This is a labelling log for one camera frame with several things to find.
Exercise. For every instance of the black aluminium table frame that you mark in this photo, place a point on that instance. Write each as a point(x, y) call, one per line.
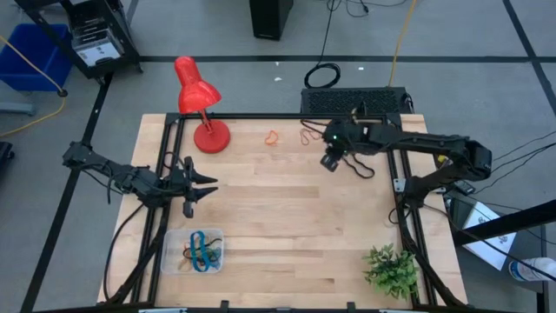
point(282, 116)

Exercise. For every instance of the black power adapter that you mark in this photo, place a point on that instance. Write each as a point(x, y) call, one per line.
point(464, 187)

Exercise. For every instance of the black metal cart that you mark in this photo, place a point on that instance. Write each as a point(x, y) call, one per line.
point(113, 68)

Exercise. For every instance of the black computer tower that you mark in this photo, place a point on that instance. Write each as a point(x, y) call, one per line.
point(269, 17)

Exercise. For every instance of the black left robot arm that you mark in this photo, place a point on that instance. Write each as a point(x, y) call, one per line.
point(126, 178)

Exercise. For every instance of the thin red rubber band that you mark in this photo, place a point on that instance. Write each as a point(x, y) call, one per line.
point(300, 135)

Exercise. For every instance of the white label sheet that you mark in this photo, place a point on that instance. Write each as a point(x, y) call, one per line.
point(97, 53)

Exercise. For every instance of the grey floor bracket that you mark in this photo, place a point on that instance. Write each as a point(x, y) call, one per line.
point(17, 108)

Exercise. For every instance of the black mesh computer case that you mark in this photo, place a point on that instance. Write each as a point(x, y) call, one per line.
point(347, 101)

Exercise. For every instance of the black metal beam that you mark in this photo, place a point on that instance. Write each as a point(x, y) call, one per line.
point(504, 222)

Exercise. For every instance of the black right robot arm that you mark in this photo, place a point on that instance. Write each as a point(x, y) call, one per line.
point(434, 141)

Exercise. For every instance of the black caster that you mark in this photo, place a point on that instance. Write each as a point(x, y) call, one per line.
point(5, 150)

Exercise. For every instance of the clear plastic bin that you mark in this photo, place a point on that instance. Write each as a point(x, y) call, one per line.
point(171, 243)

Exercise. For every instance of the thin black rubber band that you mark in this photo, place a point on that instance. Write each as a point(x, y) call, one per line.
point(359, 176)

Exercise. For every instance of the blue plastic crate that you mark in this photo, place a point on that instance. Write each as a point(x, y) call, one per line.
point(35, 56)

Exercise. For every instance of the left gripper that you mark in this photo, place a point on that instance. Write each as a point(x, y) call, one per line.
point(182, 189)

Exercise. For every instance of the white cardboard box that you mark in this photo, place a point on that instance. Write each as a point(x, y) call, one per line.
point(491, 250)

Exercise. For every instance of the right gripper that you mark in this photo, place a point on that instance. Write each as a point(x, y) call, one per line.
point(347, 137)

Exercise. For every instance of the white plastic bottle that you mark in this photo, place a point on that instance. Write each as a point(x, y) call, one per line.
point(527, 270)

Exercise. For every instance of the silver metal bracket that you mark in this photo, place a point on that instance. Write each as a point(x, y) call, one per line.
point(399, 184)

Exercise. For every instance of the green artificial plant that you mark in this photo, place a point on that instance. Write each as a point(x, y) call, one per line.
point(391, 271)

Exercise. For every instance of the small orange rubber band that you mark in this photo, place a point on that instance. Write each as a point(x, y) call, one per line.
point(266, 140)

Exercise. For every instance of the red desk lamp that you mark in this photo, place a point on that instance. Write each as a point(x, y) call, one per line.
point(195, 93)

